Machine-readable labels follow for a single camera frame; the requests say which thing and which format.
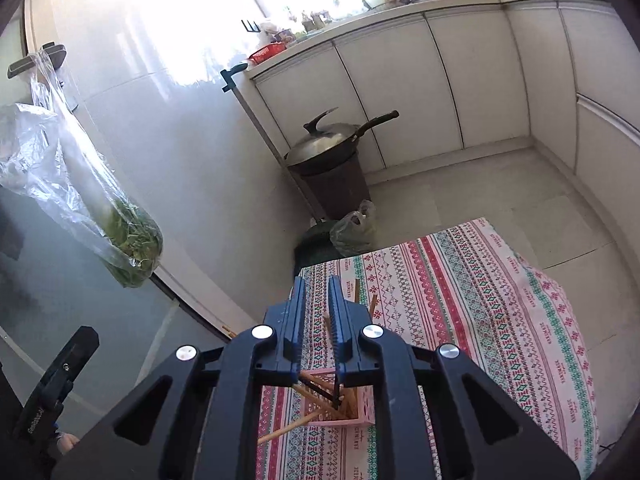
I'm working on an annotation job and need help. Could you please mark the red plastic basket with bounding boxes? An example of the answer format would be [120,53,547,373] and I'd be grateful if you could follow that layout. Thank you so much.
[248,42,288,66]

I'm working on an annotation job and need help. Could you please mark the plastic bag of greens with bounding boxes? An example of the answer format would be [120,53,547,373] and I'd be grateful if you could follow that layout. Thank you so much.
[27,45,165,290]

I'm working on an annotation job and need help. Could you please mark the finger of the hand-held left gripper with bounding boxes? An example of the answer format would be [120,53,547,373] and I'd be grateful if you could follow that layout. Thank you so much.
[14,326,100,441]

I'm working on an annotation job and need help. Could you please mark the black handled wok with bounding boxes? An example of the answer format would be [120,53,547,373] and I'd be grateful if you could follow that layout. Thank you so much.
[284,110,400,177]

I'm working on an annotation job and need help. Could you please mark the group of small jars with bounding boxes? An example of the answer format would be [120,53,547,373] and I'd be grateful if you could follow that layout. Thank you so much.
[300,10,331,33]

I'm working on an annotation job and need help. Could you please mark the striped patterned tablecloth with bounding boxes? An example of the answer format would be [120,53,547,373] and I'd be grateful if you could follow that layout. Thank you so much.
[255,217,601,480]

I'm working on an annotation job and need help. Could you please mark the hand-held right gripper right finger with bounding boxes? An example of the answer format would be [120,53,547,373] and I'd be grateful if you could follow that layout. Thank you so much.
[330,276,581,480]

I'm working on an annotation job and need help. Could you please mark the metal wok lid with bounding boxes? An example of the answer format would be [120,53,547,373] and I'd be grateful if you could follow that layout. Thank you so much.
[285,106,361,163]

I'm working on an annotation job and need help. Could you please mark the crumpled clear plastic bag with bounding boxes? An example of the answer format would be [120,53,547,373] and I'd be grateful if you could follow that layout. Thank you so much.
[0,102,66,196]

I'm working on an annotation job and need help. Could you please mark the white kitchen cabinets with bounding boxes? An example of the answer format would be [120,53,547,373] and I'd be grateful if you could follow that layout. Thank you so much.
[245,0,640,261]

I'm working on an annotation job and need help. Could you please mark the pink chopstick holder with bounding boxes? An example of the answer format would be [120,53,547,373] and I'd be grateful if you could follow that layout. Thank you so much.
[295,367,376,427]

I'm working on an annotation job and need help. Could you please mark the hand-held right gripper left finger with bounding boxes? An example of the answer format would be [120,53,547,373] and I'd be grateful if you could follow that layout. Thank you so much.
[52,276,307,480]

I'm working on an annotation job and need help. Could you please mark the grey door handle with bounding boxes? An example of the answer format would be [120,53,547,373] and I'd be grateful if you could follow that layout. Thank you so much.
[7,44,67,78]

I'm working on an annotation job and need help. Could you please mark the small plastic bag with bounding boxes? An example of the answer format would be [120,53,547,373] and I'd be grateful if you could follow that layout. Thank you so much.
[329,200,378,257]

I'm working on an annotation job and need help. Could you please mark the brown trash bin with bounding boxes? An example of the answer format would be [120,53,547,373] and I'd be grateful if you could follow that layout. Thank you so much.
[300,152,371,221]

